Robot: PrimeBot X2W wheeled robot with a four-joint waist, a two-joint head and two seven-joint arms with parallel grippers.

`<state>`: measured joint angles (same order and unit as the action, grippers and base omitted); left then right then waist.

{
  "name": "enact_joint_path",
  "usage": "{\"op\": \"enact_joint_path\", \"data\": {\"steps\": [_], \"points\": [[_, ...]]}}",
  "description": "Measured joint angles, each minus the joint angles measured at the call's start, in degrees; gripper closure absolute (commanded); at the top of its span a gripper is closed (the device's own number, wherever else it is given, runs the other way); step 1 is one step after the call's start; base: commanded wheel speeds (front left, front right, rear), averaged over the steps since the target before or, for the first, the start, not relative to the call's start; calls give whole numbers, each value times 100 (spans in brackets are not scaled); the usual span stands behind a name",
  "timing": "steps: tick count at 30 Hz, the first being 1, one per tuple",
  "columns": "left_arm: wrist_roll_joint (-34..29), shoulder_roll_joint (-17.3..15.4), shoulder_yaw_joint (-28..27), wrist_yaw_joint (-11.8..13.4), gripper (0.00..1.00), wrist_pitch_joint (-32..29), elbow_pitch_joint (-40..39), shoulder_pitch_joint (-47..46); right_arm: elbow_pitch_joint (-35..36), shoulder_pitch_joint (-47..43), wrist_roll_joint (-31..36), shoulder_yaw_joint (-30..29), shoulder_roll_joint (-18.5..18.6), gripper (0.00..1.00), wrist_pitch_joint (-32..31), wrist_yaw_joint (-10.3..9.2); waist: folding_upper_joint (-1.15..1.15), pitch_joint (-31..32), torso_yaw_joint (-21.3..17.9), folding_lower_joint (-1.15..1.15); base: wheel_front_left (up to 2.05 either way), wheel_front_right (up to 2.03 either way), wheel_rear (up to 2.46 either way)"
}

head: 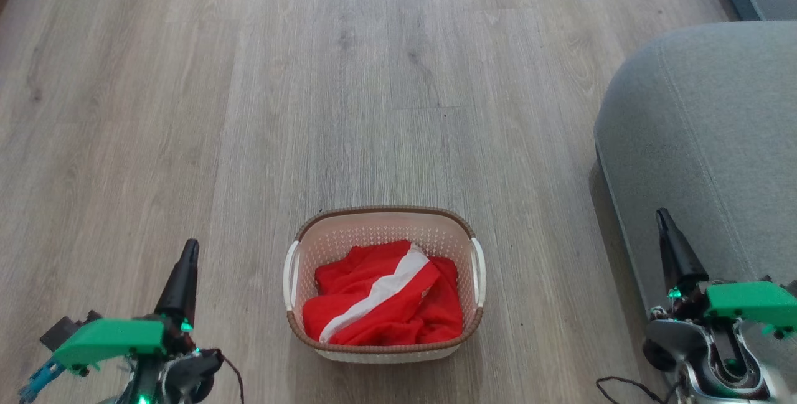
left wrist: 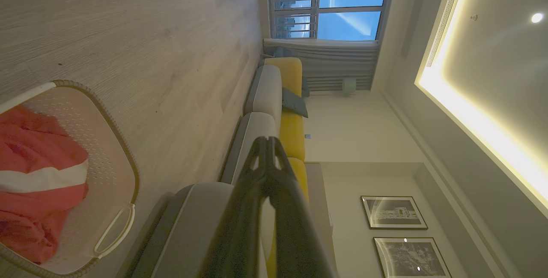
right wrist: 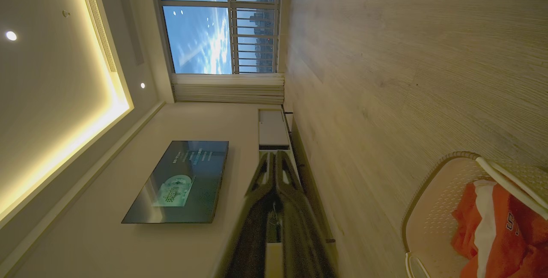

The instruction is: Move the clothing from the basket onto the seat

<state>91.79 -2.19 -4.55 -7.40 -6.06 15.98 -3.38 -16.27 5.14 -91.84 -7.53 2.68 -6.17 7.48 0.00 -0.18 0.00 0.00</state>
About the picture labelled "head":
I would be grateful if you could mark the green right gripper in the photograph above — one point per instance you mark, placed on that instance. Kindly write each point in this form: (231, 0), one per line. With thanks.
(750, 301)

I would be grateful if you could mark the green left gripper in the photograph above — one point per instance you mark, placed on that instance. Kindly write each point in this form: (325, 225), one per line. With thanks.
(112, 337)

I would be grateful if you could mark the grey fabric sofa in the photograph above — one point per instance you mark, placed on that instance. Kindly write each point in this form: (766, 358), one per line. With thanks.
(716, 111)

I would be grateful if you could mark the white brown-rimmed laundry basket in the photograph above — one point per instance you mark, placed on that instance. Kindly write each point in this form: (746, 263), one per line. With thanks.
(373, 226)

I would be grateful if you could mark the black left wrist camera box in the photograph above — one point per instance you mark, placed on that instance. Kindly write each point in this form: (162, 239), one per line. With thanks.
(62, 329)

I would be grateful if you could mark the blue left camera connector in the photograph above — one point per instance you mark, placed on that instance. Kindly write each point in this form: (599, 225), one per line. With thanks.
(40, 381)

